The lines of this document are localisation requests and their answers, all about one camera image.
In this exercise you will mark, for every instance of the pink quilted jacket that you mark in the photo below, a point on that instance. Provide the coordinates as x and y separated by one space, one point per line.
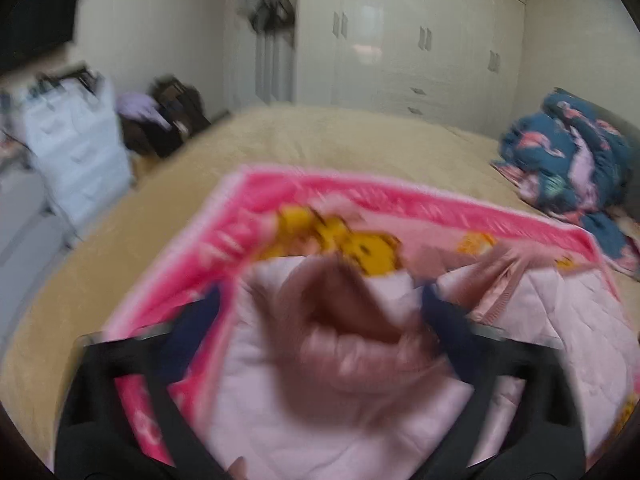
350 385

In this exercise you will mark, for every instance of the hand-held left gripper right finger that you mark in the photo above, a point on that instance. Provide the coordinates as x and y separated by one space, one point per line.
450 330

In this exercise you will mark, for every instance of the white wardrobe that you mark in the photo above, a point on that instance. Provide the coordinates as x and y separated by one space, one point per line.
410 35

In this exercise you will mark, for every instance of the bed with beige sheet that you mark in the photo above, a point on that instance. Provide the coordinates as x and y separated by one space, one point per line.
325 135

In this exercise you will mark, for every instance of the blue patterned quilt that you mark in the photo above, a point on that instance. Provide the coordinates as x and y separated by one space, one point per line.
570 160

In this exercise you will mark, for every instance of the white panelled door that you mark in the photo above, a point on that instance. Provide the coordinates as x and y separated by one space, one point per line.
265 65

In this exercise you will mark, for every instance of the dark clothes on door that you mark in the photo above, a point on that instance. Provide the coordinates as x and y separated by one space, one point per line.
270 5

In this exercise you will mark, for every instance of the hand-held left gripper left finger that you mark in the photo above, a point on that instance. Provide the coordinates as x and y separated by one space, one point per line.
195 320

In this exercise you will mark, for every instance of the dark brown bag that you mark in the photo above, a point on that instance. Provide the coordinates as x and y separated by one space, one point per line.
175 110

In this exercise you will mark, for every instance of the pink printed blanket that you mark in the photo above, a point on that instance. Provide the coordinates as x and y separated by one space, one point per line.
380 200

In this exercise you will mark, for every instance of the purple garment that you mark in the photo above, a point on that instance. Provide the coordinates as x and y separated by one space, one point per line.
140 107

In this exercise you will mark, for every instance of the white drawer cabinet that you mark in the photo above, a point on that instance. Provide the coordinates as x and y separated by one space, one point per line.
75 145

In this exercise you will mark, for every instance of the dark wall screen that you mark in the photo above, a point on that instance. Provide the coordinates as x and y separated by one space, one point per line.
35 15

